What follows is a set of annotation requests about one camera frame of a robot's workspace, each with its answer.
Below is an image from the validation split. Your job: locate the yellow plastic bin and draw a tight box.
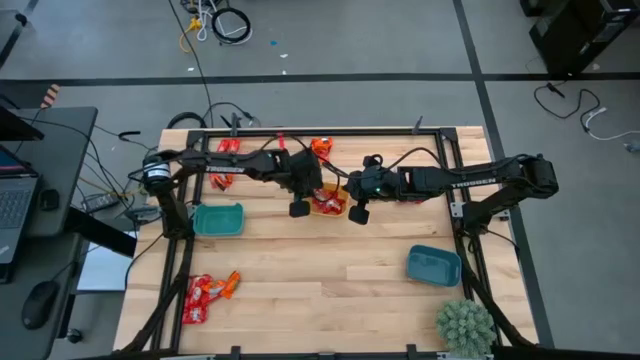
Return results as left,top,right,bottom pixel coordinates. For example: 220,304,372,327
309,182,350,219

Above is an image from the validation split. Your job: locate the light green plastic bin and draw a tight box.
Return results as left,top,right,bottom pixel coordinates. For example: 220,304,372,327
192,202,246,238

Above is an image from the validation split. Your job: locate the dark teal plastic bin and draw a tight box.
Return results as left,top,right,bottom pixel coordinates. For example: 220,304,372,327
405,243,462,288

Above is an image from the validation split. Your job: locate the green artificial plant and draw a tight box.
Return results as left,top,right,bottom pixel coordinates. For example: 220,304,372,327
435,298,497,359

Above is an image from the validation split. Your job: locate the grey power strip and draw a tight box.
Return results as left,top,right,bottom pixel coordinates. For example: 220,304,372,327
82,193,120,214

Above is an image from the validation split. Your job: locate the white sheet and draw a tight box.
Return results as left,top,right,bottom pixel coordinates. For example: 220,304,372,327
77,244,132,292

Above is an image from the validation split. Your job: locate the black desk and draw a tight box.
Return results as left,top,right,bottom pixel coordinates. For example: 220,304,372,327
0,106,99,360

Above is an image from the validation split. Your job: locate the black cabinet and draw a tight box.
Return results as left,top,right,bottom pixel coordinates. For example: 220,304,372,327
519,0,640,76

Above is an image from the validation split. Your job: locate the orange black striped block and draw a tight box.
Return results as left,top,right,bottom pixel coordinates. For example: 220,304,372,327
39,83,62,110

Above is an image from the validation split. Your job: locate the grey laptop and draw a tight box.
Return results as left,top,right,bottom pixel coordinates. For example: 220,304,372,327
0,144,40,265

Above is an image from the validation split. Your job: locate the black computer mouse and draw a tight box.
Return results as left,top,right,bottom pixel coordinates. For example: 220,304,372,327
21,280,60,330

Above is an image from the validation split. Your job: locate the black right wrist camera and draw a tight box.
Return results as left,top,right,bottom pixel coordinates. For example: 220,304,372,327
348,203,371,226

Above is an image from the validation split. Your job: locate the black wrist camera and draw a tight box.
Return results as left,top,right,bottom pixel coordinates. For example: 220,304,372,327
288,198,311,219
348,203,371,226

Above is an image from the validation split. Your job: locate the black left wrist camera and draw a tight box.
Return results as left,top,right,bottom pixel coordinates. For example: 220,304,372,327
288,198,311,219

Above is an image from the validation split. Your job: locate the black aluminium rig frame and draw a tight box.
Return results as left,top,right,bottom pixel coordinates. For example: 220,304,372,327
117,113,540,360

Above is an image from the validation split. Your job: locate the black cable loop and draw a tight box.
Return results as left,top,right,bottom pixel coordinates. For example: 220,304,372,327
166,111,207,130

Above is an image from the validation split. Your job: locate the long black floor cable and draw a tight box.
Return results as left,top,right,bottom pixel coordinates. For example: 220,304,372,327
167,0,215,129

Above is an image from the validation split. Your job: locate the white cable bundle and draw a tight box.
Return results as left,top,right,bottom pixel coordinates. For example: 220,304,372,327
196,0,251,46

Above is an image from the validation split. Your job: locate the black cable coil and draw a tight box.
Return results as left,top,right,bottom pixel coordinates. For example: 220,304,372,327
211,7,252,45

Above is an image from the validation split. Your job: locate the yellow cable with plug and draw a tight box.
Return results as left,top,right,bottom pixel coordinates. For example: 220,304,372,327
178,17,204,54

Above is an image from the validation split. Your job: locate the white floor cable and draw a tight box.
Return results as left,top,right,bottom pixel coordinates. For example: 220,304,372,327
584,106,640,143

